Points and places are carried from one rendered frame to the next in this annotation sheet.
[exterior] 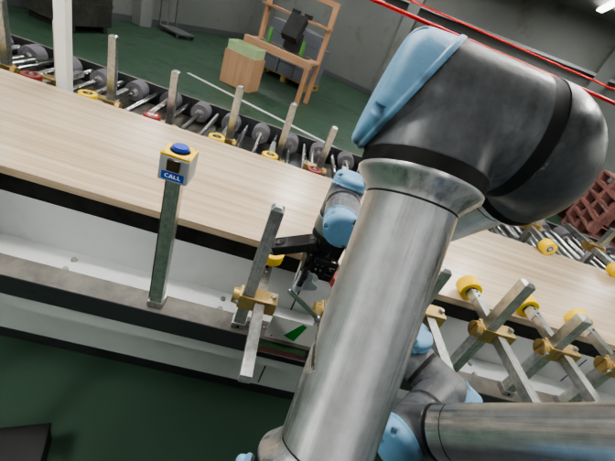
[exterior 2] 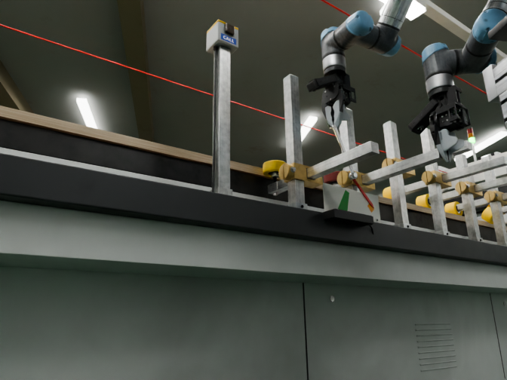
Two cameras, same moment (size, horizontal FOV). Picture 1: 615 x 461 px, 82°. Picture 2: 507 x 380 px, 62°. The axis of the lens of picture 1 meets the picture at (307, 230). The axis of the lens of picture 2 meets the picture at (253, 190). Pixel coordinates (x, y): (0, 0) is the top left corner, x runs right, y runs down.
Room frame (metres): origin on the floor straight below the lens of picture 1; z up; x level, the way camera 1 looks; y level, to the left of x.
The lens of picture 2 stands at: (-0.25, 0.71, 0.39)
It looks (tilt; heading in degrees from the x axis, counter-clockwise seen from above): 18 degrees up; 335
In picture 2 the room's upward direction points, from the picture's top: 1 degrees counter-clockwise
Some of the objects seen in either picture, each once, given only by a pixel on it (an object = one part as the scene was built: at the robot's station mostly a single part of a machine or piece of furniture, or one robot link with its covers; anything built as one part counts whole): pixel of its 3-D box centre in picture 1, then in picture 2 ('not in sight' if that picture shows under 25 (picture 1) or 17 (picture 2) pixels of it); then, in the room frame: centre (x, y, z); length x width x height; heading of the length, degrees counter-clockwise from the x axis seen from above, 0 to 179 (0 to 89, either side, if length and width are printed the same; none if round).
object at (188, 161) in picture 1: (178, 165); (222, 41); (0.74, 0.35, 1.18); 0.07 x 0.07 x 0.08; 11
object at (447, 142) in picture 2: not in sight; (448, 143); (0.51, -0.24, 0.86); 0.06 x 0.03 x 0.09; 11
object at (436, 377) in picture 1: (441, 395); (474, 57); (0.44, -0.33, 1.12); 0.11 x 0.11 x 0.08; 55
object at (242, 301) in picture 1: (254, 299); (300, 175); (0.79, 0.07, 0.82); 0.14 x 0.06 x 0.05; 101
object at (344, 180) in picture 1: (343, 197); (333, 46); (0.73, -0.05, 1.27); 0.09 x 0.08 x 0.11; 5
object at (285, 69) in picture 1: (296, 56); not in sight; (8.31, 1.67, 0.54); 1.15 x 0.73 x 1.09; 77
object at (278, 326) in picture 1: (307, 336); (353, 204); (0.80, -0.13, 0.75); 0.26 x 0.01 x 0.10; 101
